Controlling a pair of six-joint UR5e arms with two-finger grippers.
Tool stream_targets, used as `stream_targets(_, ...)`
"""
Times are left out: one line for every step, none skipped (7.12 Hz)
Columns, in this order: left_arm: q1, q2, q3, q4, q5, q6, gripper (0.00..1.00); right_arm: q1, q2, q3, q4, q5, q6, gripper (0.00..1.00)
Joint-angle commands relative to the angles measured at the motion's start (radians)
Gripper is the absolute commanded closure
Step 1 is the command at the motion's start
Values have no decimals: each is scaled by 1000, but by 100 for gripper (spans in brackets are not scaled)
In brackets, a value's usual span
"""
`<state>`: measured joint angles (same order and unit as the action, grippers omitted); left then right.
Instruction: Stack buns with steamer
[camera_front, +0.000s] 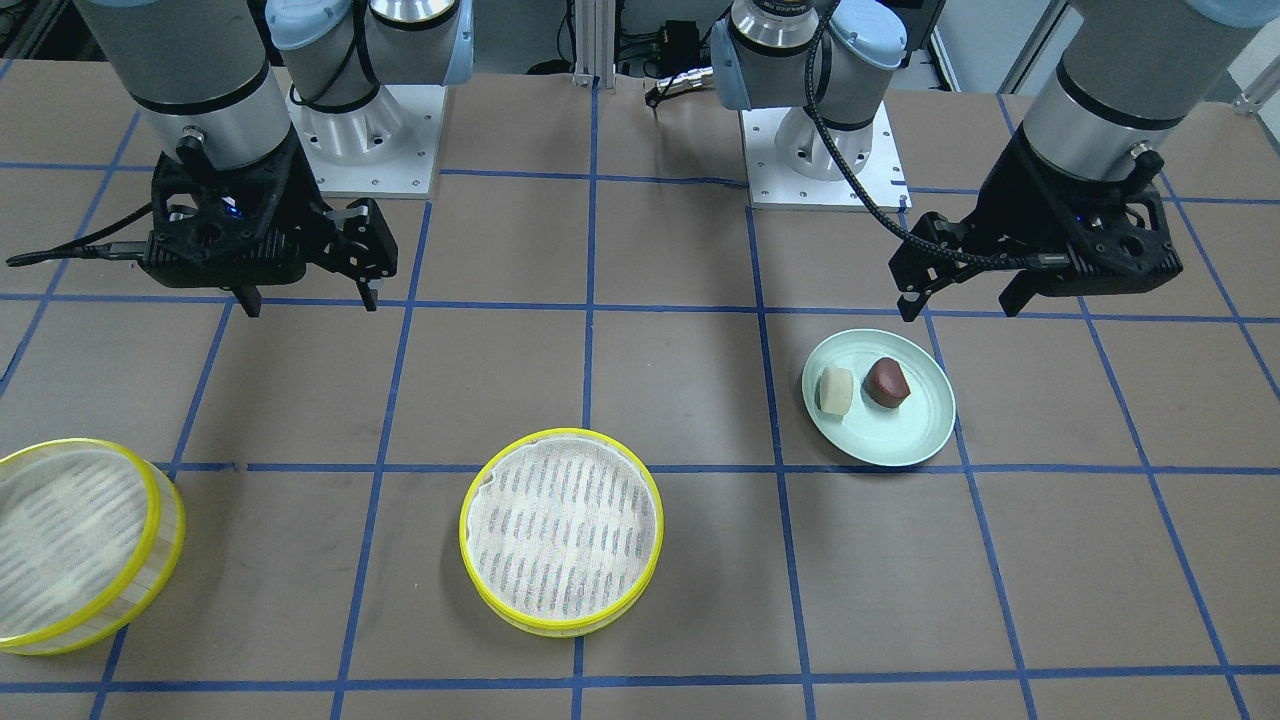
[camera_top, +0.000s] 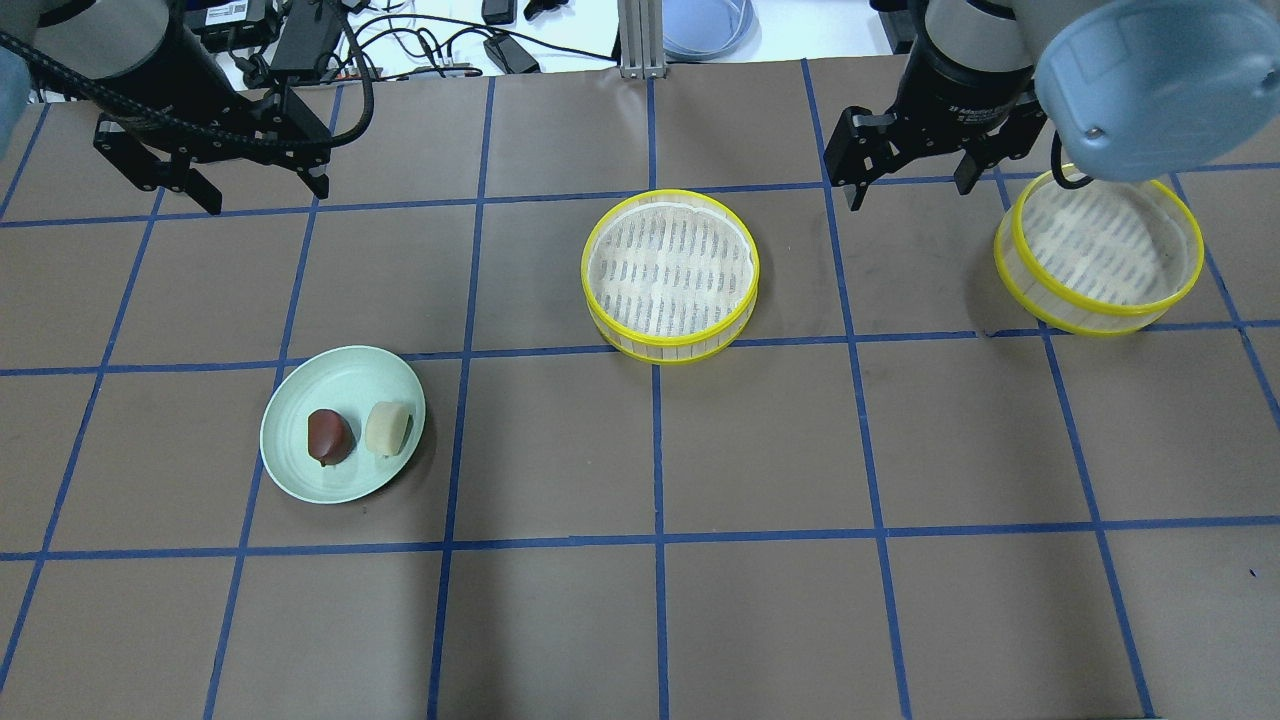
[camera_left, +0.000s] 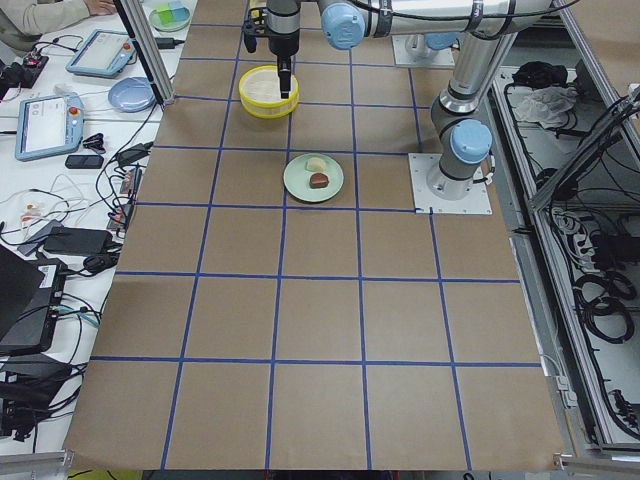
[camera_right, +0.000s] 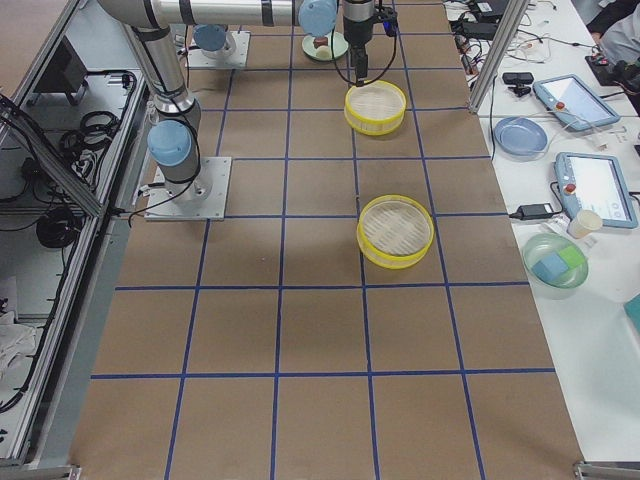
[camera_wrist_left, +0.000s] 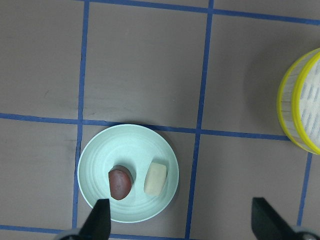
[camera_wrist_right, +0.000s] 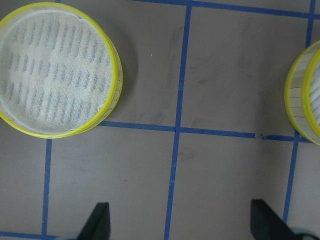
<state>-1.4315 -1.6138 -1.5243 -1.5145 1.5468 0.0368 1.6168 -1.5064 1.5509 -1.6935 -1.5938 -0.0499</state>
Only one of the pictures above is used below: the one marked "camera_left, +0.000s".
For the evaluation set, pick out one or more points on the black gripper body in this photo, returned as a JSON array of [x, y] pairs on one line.
[[282, 41]]

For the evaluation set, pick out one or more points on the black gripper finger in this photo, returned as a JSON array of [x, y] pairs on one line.
[[284, 76]]

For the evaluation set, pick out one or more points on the white steamed bun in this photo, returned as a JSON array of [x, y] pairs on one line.
[[316, 164]]

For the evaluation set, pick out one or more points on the brown steamed bun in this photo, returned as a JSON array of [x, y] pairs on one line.
[[318, 180]]

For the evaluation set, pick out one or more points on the yellow rimmed bamboo steamer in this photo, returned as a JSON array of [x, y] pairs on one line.
[[260, 95]]

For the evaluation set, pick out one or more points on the green plate with blocks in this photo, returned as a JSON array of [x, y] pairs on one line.
[[170, 16]]

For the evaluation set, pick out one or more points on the pale green round plate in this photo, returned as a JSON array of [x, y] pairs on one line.
[[296, 179]]

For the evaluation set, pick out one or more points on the light blue plate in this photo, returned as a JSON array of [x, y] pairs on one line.
[[131, 95]]

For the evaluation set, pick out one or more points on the far blue teach pendant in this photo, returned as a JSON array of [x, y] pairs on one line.
[[103, 54]]

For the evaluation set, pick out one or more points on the blue teach pendant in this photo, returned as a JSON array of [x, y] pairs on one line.
[[49, 126], [103, 54]]

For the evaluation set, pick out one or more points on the black remote control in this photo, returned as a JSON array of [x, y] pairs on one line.
[[84, 162]]

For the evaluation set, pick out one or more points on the near blue teach pendant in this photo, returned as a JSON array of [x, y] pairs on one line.
[[49, 126]]

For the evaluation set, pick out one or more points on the person in beige sweater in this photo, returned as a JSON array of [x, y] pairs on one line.
[[24, 22]]

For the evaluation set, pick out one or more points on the white crumpled cloth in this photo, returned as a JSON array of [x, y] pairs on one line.
[[548, 107]]

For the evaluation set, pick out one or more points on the black power brick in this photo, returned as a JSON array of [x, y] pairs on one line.
[[76, 241]]

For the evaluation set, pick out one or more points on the black laptop computer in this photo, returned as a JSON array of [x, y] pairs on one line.
[[31, 292]]

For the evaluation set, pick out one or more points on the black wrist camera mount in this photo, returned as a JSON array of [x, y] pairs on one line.
[[254, 28]]

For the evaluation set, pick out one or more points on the black aluminium frame post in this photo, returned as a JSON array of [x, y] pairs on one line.
[[137, 27]]

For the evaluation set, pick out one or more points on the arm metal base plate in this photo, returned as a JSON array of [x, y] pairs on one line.
[[435, 193], [437, 60]]

